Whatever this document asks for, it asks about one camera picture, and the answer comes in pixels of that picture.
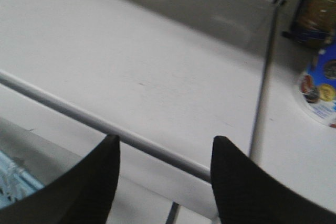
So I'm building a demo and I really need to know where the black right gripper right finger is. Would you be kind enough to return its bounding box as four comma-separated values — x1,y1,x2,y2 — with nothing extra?
211,136,335,223

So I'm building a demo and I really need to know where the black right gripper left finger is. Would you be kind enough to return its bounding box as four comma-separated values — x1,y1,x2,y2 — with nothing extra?
1,135,120,223

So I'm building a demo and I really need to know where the white metal shelf unit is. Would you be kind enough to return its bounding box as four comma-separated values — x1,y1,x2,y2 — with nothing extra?
1,0,335,223

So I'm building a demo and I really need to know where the light blue plastic basket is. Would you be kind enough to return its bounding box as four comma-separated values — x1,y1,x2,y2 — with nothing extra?
1,151,45,208

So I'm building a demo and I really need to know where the blue white snack tub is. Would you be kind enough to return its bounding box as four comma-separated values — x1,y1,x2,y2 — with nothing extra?
298,43,335,128

